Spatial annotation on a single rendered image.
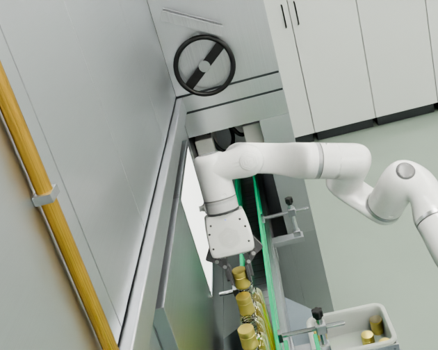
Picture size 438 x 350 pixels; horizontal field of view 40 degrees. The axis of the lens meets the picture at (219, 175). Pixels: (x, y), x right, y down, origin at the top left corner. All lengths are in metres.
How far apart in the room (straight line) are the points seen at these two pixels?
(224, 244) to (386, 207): 0.38
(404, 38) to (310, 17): 0.78
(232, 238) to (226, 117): 0.88
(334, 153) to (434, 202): 0.24
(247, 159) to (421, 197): 0.39
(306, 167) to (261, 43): 0.83
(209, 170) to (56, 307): 0.65
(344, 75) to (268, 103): 2.93
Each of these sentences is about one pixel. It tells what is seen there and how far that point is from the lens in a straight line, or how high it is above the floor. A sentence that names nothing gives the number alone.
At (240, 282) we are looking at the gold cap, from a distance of 1.39.
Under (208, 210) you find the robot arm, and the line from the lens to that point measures 1.34.
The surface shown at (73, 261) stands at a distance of 0.78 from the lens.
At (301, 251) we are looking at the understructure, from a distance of 2.41.
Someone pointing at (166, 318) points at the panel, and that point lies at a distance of 1.14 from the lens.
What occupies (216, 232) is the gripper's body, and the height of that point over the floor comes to 1.30.
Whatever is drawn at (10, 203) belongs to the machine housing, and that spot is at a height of 1.71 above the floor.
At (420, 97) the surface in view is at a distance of 5.27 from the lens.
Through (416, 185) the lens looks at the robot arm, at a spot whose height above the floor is 1.30.
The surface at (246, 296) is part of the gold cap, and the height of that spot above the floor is 1.16.
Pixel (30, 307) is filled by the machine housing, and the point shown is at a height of 1.60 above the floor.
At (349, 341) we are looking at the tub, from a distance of 1.79.
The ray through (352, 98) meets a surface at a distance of 5.12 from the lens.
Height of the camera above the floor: 1.92
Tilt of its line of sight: 22 degrees down
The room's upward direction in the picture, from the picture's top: 16 degrees counter-clockwise
